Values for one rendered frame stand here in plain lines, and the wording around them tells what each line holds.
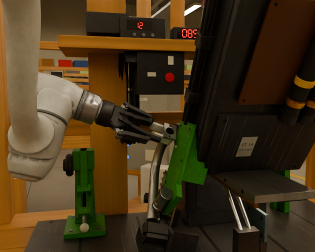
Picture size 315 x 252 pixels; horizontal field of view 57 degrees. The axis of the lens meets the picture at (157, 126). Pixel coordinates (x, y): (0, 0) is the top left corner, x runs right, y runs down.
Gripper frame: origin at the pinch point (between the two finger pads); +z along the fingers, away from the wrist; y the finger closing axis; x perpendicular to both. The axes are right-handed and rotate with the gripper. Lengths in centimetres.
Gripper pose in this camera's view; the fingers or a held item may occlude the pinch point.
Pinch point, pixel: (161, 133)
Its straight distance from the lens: 89.7
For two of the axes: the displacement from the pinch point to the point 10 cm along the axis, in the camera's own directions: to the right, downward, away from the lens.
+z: 9.0, 3.3, 2.9
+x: -4.3, 5.6, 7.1
